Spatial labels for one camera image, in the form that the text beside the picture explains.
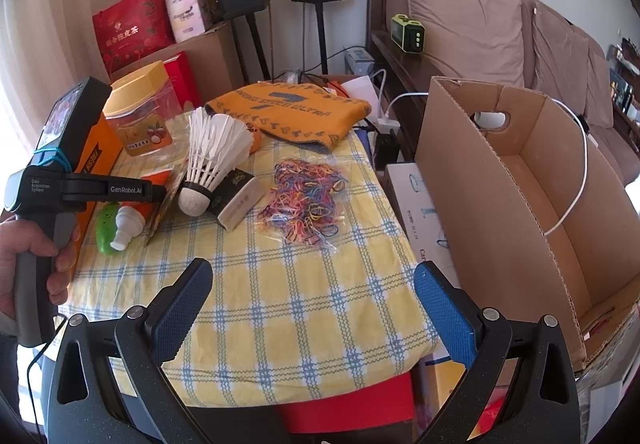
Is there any orange white tube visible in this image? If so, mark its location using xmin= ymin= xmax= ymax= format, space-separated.
xmin=108 ymin=171 xmax=172 ymax=253

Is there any gold red snack packet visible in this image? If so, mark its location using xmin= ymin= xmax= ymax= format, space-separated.
xmin=143 ymin=160 xmax=188 ymax=245

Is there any clear jar yellow lid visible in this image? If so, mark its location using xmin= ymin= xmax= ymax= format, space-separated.
xmin=103 ymin=61 xmax=181 ymax=157

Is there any black and white small box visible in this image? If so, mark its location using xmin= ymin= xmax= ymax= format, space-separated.
xmin=207 ymin=169 xmax=265 ymax=231

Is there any white feather shuttlecock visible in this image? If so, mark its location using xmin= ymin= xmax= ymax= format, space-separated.
xmin=178 ymin=108 xmax=254 ymax=217

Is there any bag of coloured rubber bands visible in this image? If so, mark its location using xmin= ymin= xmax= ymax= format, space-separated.
xmin=256 ymin=157 xmax=350 ymax=250

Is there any orange grey patterned towel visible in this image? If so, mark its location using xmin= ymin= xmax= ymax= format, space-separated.
xmin=208 ymin=82 xmax=372 ymax=151

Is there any person's left hand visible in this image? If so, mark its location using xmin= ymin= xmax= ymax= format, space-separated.
xmin=0 ymin=219 xmax=80 ymax=320

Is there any orange cardboard tray box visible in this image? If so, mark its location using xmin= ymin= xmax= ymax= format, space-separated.
xmin=75 ymin=115 xmax=122 ymax=254

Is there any white printed carton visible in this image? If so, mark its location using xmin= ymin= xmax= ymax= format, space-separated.
xmin=384 ymin=163 xmax=460 ymax=287

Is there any large brown cardboard box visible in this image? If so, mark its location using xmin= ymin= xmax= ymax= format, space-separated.
xmin=414 ymin=76 xmax=639 ymax=372

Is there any white curtain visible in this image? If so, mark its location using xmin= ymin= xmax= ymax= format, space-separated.
xmin=0 ymin=0 xmax=151 ymax=160

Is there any yellow checkered tablecloth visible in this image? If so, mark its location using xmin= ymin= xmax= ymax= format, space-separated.
xmin=63 ymin=135 xmax=438 ymax=407

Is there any red gift box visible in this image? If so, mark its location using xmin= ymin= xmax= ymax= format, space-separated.
xmin=163 ymin=52 xmax=203 ymax=111

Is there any red tea gift bag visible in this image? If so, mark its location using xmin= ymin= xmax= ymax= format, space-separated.
xmin=92 ymin=0 xmax=175 ymax=75

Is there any white rounded device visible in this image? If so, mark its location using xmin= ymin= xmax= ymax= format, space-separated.
xmin=472 ymin=111 xmax=508 ymax=131

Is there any brown carton behind table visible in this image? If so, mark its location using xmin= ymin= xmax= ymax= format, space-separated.
xmin=112 ymin=22 xmax=245 ymax=102

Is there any pink white tissue pack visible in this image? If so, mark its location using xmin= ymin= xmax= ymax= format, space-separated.
xmin=165 ymin=0 xmax=212 ymax=43

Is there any white power strip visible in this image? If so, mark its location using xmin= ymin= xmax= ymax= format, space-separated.
xmin=375 ymin=115 xmax=400 ymax=135

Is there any grey blue small box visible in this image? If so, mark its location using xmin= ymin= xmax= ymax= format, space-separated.
xmin=344 ymin=47 xmax=374 ymax=76

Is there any green black portable radio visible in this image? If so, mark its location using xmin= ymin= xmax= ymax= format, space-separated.
xmin=390 ymin=14 xmax=425 ymax=54

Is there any brown sofa with cushions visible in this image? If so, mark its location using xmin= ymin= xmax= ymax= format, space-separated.
xmin=367 ymin=0 xmax=639 ymax=184

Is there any white charging cable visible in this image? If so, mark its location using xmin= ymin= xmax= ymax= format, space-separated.
xmin=382 ymin=90 xmax=591 ymax=237

